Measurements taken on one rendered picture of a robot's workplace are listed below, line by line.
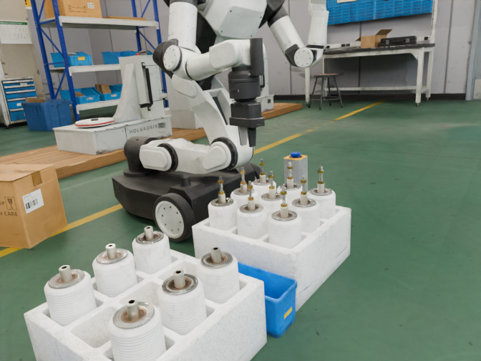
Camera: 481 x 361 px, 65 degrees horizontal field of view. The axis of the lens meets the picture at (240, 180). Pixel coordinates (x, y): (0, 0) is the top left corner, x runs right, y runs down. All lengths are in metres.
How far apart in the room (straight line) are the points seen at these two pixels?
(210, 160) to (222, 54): 0.62
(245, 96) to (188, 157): 0.73
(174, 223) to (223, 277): 0.73
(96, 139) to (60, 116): 2.54
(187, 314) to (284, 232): 0.40
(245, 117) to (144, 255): 0.46
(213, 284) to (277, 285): 0.27
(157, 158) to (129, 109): 1.72
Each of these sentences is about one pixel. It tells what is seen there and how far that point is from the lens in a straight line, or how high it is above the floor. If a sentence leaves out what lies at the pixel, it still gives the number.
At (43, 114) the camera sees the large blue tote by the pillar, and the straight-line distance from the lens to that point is 5.51.
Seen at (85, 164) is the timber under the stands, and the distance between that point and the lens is 2.97.
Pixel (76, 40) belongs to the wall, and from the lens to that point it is 10.60.
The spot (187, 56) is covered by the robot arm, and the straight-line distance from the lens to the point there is 1.24.
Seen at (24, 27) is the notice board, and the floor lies 1.46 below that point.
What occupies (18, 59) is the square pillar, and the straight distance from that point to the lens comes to 7.40.
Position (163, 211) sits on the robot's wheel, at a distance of 1.59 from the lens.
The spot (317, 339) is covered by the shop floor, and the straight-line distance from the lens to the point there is 1.06.
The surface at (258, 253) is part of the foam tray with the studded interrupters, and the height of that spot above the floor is 0.15.
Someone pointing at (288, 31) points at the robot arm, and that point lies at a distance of 1.65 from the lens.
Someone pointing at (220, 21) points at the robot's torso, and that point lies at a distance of 1.44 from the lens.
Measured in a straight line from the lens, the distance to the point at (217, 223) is 1.22.
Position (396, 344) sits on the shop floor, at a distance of 1.08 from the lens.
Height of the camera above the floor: 0.68
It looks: 17 degrees down
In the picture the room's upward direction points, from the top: 4 degrees counter-clockwise
